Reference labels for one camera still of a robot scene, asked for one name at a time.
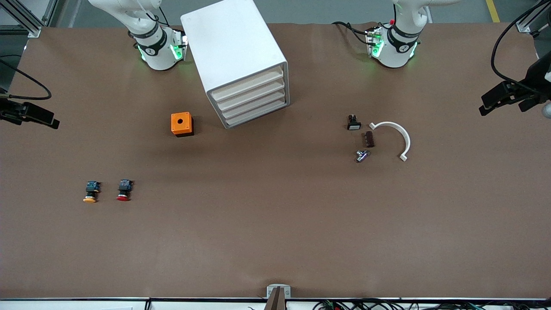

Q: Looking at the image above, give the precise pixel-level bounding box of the red push button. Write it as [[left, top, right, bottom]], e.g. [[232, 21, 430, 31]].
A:
[[116, 179, 134, 202]]

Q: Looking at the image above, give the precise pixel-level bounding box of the white curved plastic bracket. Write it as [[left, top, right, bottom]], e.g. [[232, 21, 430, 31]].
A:
[[369, 121, 412, 162]]

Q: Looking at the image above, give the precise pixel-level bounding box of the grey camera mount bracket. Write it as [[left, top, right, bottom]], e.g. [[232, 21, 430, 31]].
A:
[[266, 284, 291, 310]]

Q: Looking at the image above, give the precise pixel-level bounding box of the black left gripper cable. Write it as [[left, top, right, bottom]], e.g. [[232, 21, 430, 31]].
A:
[[491, 0, 551, 93]]

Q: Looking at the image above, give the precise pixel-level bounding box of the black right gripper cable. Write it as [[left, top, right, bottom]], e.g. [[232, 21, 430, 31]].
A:
[[0, 58, 53, 101]]

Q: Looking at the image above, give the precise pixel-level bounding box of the yellow push button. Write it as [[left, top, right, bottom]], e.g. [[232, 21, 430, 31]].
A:
[[83, 181, 102, 203]]

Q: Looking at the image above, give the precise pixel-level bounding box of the black cable bundle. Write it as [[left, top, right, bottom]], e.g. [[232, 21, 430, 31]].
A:
[[313, 299, 551, 310]]

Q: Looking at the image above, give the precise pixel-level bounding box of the orange box with hole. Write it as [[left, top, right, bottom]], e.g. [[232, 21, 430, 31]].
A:
[[171, 112, 194, 137]]

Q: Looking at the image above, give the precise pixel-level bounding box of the aluminium frame profile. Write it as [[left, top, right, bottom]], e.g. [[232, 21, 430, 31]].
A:
[[516, 0, 551, 34], [0, 0, 59, 38]]

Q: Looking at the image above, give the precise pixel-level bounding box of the black arm base cable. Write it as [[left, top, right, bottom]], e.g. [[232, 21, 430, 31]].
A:
[[331, 21, 376, 46]]

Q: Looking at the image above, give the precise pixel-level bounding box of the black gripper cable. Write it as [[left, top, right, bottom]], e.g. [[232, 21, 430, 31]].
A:
[[0, 58, 53, 101], [491, 0, 551, 93]]

